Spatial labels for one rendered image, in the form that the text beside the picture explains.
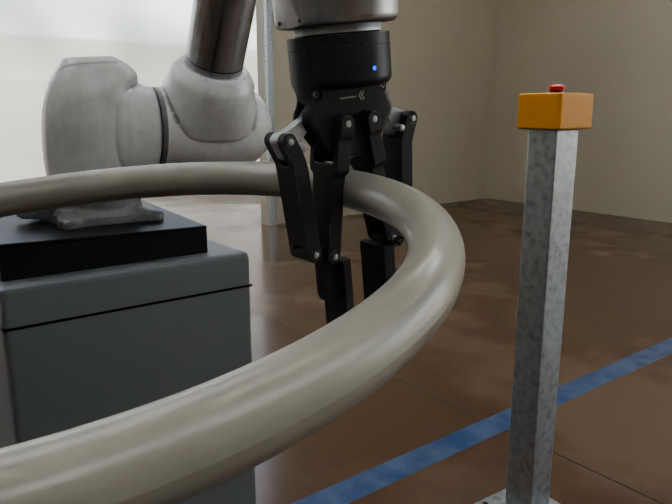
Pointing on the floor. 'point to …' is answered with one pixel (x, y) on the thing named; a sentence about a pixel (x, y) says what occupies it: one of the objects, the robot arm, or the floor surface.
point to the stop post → (541, 288)
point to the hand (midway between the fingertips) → (358, 291)
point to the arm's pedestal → (122, 344)
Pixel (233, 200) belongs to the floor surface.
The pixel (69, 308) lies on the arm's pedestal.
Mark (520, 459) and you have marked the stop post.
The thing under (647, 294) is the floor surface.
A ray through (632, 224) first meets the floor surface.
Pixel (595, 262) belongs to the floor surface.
